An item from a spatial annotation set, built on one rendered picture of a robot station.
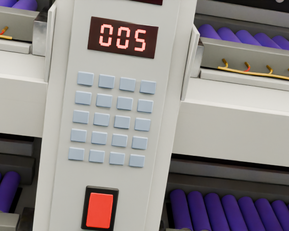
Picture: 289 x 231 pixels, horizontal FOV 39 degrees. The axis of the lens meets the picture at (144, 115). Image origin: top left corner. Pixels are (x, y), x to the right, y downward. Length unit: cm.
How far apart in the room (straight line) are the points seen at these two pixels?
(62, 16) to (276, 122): 17
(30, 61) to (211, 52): 15
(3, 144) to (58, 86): 21
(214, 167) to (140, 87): 24
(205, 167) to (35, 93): 27
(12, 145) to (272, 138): 29
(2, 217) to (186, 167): 22
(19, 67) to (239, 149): 18
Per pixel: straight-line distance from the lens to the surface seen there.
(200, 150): 32
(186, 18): 29
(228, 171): 51
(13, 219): 41
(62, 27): 29
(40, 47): 34
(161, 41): 28
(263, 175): 53
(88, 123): 29
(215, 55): 37
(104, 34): 28
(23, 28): 36
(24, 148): 49
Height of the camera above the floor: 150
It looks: 11 degrees down
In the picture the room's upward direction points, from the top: 9 degrees clockwise
